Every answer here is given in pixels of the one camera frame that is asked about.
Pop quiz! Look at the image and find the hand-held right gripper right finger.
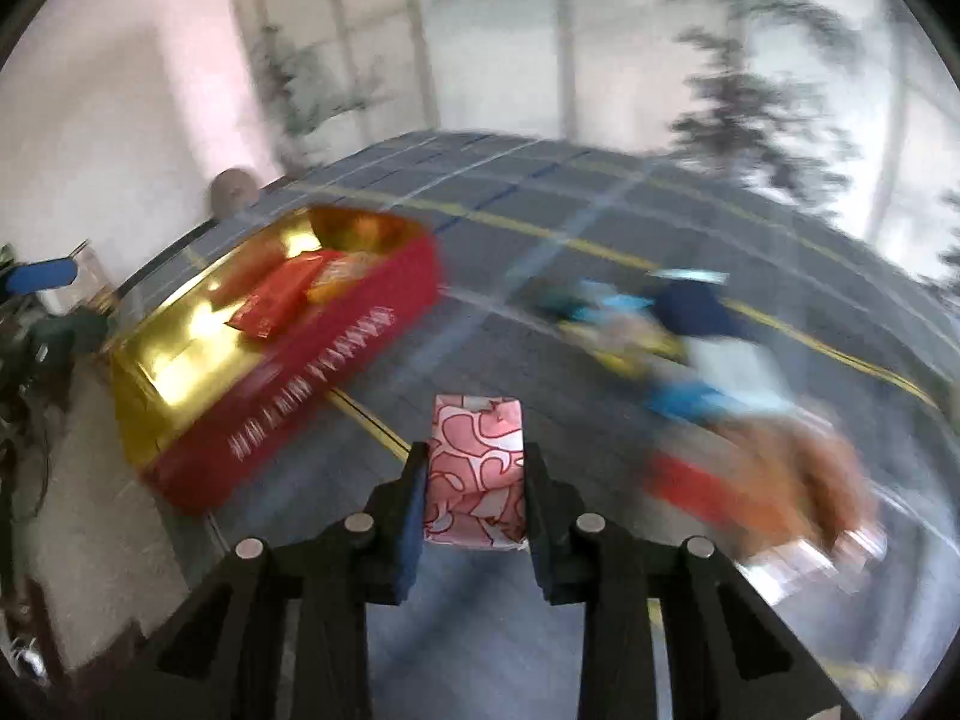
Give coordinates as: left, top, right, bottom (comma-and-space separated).
523, 441, 863, 720

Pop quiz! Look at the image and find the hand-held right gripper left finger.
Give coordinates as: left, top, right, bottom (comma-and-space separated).
90, 444, 432, 720

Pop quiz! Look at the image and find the pink patterned snack packet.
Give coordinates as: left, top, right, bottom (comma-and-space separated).
424, 392, 526, 552

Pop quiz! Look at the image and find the gold metal tray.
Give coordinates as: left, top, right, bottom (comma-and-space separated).
105, 204, 443, 517

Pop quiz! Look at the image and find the clear packet with red label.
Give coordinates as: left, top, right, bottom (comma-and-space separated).
645, 450, 751, 533

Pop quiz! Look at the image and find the grey checked tablecloth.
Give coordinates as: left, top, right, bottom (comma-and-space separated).
112, 129, 947, 720

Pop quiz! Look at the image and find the light blue snack packet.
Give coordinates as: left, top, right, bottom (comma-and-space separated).
536, 279, 653, 331

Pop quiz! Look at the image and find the orange snack packet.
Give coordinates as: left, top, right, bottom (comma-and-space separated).
304, 251, 383, 306

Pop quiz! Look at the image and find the navy blue snack packet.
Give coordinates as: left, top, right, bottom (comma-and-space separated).
645, 268, 788, 421

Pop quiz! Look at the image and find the red snack packet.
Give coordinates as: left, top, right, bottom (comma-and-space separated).
226, 251, 338, 338

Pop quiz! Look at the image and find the grey round disc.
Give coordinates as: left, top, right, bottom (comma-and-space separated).
210, 169, 260, 217

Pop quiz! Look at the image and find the dark tangled equipment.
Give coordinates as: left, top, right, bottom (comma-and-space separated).
0, 240, 113, 481

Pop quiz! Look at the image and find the blue padded object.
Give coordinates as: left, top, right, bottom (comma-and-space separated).
4, 256, 80, 295

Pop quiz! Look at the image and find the painted folding screen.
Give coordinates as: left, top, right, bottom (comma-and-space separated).
229, 0, 960, 301

